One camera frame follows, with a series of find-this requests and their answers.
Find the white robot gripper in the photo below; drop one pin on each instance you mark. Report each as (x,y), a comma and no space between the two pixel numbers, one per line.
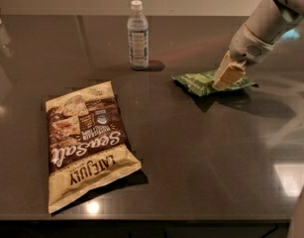
(248,48)

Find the green Kettle jalapeno chip bag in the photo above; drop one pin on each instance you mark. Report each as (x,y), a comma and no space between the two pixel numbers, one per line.
(201,83)

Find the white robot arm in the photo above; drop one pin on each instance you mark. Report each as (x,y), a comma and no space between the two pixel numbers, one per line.
(271,19)

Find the brown Late July chip bag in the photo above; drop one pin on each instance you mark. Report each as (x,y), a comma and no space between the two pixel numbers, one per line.
(87,144)

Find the clear plastic water bottle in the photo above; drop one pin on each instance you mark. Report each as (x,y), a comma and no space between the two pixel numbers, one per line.
(138,37)

